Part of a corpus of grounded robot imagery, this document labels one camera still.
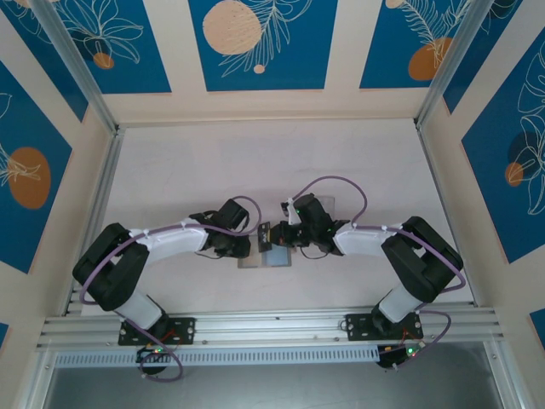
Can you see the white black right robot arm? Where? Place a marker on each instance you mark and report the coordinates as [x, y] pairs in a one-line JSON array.
[[362, 240]]

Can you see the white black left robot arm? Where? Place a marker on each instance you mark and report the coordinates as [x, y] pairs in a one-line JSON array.
[[170, 247]]

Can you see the black controller board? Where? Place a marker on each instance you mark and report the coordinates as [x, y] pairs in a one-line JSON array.
[[394, 360], [149, 354]]

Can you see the grey metal sheet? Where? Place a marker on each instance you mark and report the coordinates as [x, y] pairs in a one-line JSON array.
[[277, 387]]

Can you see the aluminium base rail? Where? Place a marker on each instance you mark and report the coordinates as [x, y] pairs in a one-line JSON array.
[[277, 328]]

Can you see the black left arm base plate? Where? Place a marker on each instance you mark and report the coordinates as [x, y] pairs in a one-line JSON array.
[[187, 330]]

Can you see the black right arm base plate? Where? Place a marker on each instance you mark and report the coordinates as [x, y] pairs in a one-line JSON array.
[[357, 328]]

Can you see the aluminium side rail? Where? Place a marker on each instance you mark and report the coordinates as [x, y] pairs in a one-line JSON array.
[[102, 191], [431, 162]]

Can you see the blue floral wall panel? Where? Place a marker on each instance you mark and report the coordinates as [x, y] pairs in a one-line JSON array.
[[25, 230], [42, 72], [3, 336], [489, 191], [298, 64], [391, 64], [127, 42], [489, 55], [538, 324]]

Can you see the aluminium frame post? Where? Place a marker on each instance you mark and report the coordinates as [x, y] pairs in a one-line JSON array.
[[504, 375], [79, 68], [464, 64], [40, 375]]

